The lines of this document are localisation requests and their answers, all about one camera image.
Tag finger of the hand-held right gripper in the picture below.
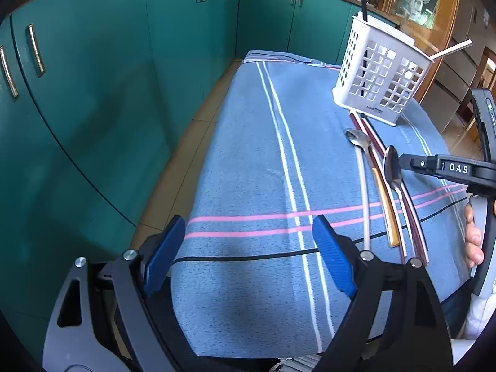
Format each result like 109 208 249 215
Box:
398 153 439 177

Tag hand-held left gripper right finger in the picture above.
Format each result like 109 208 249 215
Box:
312 214 454 372

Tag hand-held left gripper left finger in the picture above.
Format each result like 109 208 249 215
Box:
42 214 187 372

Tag white handled metal spoon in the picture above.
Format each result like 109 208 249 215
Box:
345 129 373 254

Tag white plastic utensil basket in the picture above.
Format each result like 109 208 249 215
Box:
332 12 435 128

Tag person's right hand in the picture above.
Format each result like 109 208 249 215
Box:
464 202 486 269

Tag white chopstick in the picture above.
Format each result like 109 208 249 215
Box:
429 39 473 62

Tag blue striped cloth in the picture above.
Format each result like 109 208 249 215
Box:
170 50 471 359

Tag blue jeans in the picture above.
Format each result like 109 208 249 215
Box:
442 281 472 320

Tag teal kitchen cabinets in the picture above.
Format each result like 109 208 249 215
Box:
0 0 400 357

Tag white garment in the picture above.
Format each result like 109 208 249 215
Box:
461 279 496 342

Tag wooden glass door cabinet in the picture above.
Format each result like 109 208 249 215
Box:
378 0 463 99

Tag yellow handled knife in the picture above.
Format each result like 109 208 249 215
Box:
360 139 401 248

